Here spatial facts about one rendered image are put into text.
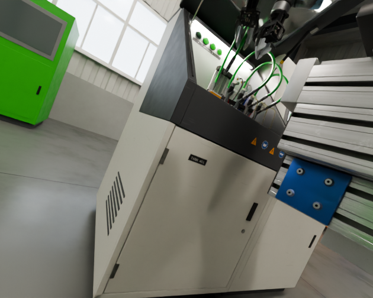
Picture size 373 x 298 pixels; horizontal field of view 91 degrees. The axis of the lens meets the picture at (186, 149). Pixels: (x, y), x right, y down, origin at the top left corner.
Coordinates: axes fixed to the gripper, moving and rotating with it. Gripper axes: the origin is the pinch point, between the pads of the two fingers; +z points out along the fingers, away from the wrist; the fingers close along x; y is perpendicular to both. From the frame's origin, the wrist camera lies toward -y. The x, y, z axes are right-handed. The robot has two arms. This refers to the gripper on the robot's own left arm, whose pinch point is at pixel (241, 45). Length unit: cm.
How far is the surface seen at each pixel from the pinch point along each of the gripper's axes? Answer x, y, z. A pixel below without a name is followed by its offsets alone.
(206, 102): -9.5, 34.8, 10.7
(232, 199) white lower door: 10, 47, 51
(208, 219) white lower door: 0, 57, 55
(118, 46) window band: -245, -301, 105
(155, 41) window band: -185, -372, 107
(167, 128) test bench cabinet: -21, 47, 15
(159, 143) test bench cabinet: -23, 51, 20
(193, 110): -13.4, 39.0, 12.1
